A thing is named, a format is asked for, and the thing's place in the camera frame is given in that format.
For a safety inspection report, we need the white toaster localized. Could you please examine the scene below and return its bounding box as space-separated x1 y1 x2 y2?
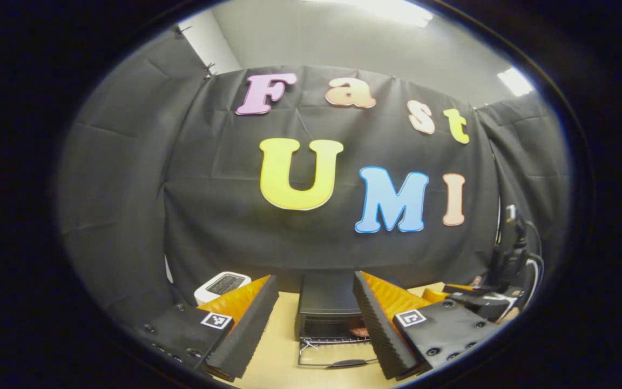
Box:
194 271 252 306

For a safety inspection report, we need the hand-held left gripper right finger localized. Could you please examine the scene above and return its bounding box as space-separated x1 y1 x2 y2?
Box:
353 271 501 380

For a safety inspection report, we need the black electric oven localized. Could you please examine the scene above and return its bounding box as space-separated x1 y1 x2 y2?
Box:
294 271 380 370

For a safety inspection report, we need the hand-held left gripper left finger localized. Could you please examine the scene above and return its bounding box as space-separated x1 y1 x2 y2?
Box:
133 274 280 381

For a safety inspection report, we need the black cable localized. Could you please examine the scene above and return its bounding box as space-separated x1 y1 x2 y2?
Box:
523 219 545 310

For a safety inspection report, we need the black backdrop cloth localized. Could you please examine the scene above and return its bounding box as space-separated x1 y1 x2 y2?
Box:
57 27 573 330

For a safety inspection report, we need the small ceiling light panel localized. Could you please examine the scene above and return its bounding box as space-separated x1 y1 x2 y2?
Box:
497 67 535 98

